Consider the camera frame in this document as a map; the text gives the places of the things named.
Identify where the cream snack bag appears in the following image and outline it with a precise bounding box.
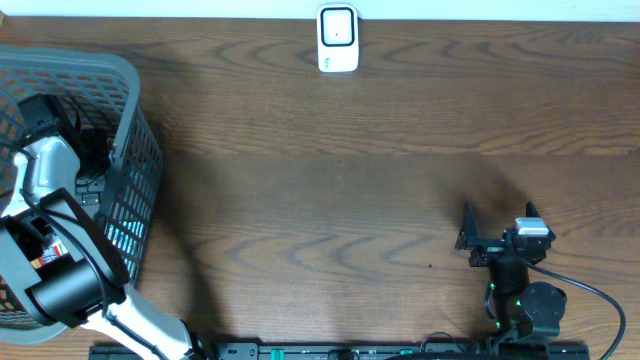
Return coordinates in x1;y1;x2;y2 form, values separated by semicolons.
31;235;68;269

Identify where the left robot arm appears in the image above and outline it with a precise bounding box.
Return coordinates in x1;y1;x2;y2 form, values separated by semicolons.
1;94;216;359

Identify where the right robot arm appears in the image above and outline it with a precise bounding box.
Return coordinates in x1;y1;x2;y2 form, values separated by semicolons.
455;202;567;344

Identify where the white barcode scanner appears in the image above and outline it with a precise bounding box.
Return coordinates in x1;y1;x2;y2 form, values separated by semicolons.
316;3;360;73

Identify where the grey plastic basket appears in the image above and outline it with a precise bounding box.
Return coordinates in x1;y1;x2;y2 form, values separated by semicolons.
1;46;163;345

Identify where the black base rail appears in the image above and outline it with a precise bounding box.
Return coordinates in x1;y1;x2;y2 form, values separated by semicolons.
89;341;592;360

